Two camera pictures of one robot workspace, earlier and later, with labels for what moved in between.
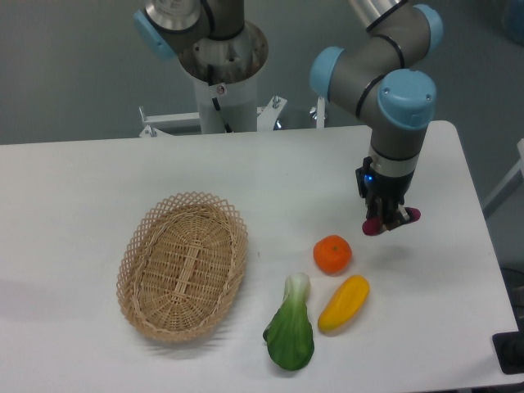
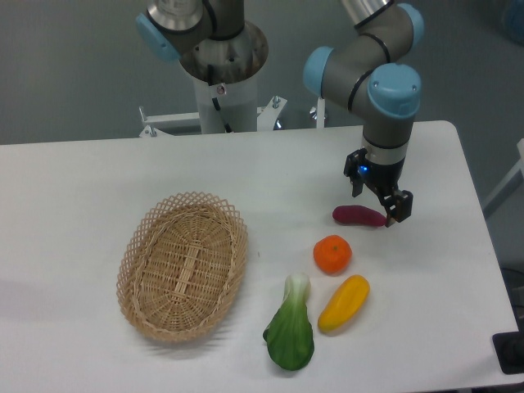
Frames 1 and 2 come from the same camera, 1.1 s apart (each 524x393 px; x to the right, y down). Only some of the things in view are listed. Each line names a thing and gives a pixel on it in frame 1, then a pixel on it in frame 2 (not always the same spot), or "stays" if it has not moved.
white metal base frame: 266,118 stays
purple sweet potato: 372,226 to 359,214
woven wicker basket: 181,265 stays
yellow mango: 345,304 stays
